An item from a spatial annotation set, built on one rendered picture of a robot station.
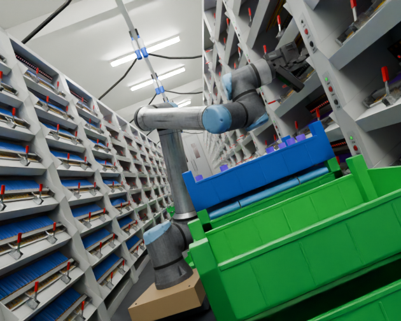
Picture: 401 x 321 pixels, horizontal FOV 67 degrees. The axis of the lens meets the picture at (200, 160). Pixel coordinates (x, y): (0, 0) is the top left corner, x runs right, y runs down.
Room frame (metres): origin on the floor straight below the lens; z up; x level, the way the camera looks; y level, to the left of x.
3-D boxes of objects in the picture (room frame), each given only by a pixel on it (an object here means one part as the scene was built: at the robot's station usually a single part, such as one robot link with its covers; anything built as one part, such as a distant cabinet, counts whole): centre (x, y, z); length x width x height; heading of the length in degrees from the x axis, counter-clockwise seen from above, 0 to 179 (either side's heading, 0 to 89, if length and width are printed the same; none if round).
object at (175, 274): (1.49, 0.32, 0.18); 0.19 x 0.19 x 0.10
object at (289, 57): (1.07, -0.40, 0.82); 0.12 x 0.08 x 0.09; 90
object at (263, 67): (1.07, -0.32, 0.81); 0.10 x 0.05 x 0.09; 0
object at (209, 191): (0.70, -0.10, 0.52); 0.30 x 0.20 x 0.08; 94
